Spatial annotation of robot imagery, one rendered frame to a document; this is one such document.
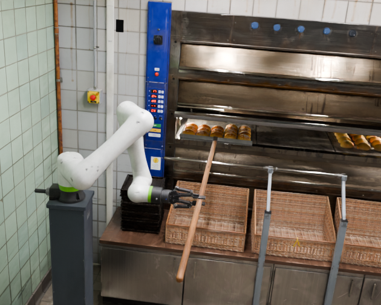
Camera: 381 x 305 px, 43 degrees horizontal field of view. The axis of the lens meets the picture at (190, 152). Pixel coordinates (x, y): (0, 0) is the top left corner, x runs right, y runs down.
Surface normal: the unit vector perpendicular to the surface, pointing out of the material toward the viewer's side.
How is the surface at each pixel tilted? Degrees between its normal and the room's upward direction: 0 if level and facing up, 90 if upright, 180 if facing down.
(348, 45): 90
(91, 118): 90
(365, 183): 70
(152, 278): 90
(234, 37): 90
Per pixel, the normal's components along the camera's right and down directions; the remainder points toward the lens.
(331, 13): -0.11, 0.35
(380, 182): -0.08, 0.00
